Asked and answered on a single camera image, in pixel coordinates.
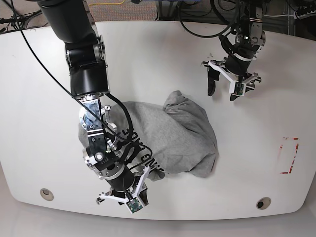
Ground grey printed T-shirt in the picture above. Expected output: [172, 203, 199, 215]
[78, 90, 219, 182]

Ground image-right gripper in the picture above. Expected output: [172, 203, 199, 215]
[201, 54, 262, 101]

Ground white power strip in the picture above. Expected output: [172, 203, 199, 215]
[294, 5, 316, 20]

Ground white cable on floor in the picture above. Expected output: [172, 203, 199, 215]
[263, 12, 296, 19]

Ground black tripod legs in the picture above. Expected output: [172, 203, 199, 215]
[0, 0, 49, 35]

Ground black robot arm image-left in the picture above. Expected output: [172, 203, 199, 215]
[38, 0, 150, 213]

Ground left table cable grommet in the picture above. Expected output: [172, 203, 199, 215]
[40, 188, 54, 201]

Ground yellow cable on floor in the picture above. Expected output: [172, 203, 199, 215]
[87, 0, 125, 7]

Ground table cable grommet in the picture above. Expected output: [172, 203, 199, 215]
[40, 188, 54, 201]
[256, 197, 271, 210]

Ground grey metal frame leg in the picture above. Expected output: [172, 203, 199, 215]
[156, 0, 180, 21]

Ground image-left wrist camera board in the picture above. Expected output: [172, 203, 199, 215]
[125, 198, 143, 214]

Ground red tape rectangle marking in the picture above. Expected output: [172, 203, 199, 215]
[276, 137, 300, 174]

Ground right table cable grommet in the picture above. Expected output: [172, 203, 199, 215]
[256, 197, 271, 210]

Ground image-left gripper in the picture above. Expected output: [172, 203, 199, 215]
[96, 166, 150, 206]

